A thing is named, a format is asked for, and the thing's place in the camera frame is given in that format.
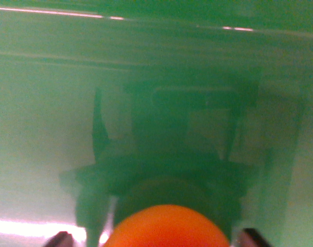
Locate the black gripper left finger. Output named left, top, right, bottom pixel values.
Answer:
left=44, top=231, right=75, bottom=247

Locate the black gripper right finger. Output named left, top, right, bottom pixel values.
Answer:
left=235, top=227, right=272, bottom=247

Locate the orange yellow apricot fruit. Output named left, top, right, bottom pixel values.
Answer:
left=103, top=204, right=231, bottom=247

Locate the green plastic tray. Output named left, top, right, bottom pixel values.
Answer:
left=0, top=0, right=313, bottom=247

